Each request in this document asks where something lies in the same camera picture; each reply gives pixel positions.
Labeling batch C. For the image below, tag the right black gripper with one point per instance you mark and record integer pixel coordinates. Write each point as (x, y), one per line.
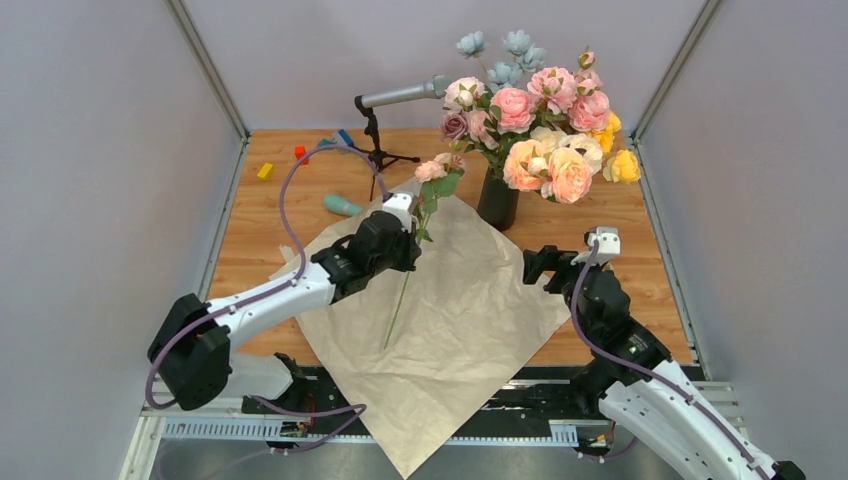
(548, 259)

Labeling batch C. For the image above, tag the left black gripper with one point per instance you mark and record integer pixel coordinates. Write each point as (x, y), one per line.
(408, 238)

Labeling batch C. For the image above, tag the flower stems bunch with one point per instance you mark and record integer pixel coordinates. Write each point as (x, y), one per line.
(438, 179)

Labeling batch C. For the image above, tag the peach paper bouquet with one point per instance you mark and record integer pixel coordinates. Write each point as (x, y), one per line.
(425, 351)

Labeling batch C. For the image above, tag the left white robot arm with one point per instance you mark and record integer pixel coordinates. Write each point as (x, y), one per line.
(193, 350)

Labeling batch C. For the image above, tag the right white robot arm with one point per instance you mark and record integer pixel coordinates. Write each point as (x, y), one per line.
(634, 381)

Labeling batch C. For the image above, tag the black vase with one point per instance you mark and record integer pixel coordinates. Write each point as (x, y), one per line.
(497, 203)

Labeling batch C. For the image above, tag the flowers in vase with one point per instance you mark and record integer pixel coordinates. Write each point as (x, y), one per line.
(542, 129)

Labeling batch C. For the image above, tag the teal toy microphone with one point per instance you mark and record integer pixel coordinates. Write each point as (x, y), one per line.
(341, 206)

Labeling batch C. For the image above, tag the black microphone tripod stand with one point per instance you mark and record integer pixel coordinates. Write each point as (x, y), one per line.
(377, 155)

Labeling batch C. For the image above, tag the red block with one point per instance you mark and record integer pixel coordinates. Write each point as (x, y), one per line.
(300, 152)

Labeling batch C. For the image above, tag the yellow block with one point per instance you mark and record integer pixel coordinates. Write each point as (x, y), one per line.
(265, 171)

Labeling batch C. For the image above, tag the silver microphone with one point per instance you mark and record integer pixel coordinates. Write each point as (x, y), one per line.
(433, 88)

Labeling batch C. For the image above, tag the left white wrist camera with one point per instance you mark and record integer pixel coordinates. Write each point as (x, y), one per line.
(401, 205)

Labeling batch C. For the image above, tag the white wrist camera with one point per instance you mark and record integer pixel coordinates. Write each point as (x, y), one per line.
(401, 205)
(603, 243)

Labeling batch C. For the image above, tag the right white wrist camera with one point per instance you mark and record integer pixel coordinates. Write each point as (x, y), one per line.
(603, 243)

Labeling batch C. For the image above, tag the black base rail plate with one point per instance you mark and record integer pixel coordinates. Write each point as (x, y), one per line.
(539, 405)

